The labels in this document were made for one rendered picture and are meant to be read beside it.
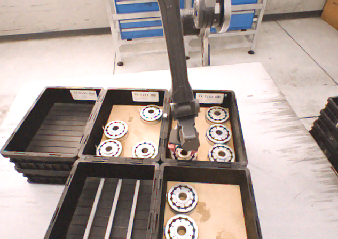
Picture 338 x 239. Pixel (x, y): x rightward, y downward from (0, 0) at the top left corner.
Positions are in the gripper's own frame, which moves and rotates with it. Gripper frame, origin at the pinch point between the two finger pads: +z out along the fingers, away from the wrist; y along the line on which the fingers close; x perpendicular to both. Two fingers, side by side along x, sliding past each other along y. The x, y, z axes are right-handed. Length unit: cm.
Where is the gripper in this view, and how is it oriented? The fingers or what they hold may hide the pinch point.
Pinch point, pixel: (182, 151)
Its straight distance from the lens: 91.9
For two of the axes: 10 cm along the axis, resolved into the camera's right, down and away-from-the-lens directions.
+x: 1.7, -7.2, 6.8
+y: 9.9, 1.3, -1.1
